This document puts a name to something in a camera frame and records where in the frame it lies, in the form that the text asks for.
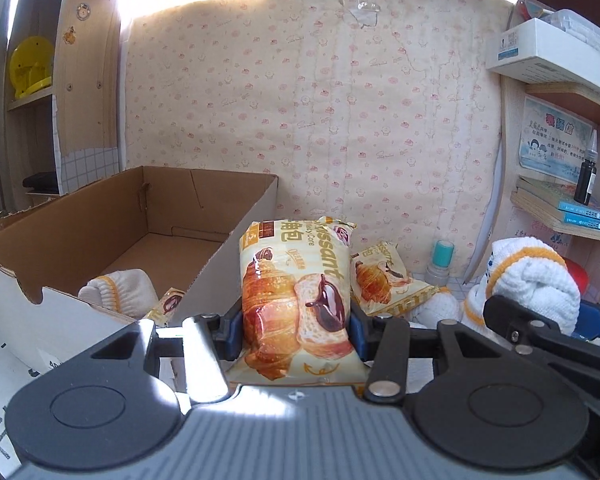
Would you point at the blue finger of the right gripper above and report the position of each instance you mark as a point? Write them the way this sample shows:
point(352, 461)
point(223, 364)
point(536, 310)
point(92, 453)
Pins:
point(588, 323)

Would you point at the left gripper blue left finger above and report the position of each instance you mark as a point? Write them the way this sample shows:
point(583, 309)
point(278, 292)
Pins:
point(225, 331)

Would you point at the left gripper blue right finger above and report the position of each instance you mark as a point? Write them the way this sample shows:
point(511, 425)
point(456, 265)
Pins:
point(365, 332)

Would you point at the white glove roll yellow cuff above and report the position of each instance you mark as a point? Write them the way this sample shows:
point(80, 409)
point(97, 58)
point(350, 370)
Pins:
point(530, 272)

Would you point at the large croissant snack bag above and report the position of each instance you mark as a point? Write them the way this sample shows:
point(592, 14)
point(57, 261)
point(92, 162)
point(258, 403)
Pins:
point(296, 304)

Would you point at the red cylinder speaker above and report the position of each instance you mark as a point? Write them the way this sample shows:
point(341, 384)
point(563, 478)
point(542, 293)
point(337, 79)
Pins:
point(579, 275)

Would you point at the small croissant snack bag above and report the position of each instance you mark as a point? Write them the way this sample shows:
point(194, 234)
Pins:
point(382, 285)

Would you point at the small snack packet in box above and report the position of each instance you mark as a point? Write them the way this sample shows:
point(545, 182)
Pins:
point(162, 312)

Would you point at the white glove ball middle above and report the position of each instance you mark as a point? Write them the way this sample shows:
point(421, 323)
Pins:
point(440, 306)

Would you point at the teal grey stamp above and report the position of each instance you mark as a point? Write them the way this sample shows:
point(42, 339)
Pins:
point(438, 268)

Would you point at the white glove in box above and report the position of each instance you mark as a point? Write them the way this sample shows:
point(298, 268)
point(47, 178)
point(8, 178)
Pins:
point(128, 292)

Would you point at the stack of books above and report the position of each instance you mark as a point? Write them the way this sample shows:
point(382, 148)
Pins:
point(553, 205)

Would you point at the brown cardboard box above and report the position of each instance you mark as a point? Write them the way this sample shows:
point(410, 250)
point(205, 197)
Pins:
point(94, 405)

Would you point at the black ink bottle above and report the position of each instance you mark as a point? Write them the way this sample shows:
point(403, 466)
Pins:
point(588, 171)

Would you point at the wooden shelf unit right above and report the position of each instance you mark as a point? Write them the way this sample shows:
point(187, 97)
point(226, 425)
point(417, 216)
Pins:
point(510, 220)

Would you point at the wooden shelf unit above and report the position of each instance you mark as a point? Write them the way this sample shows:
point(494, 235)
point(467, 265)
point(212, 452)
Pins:
point(510, 220)
point(70, 127)

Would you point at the blue cartoon poster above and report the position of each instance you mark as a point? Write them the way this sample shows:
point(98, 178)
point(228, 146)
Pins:
point(552, 141)

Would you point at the black item on shelf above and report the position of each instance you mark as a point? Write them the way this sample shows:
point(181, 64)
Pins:
point(42, 183)

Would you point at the wooden shelf unit left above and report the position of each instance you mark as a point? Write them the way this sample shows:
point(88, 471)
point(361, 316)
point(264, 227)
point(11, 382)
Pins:
point(70, 127)

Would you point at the white carton on shelf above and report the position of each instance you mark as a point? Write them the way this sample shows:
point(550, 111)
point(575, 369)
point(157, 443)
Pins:
point(539, 53)

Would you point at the yellow plastic holder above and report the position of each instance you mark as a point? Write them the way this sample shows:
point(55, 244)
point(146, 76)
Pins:
point(31, 66)

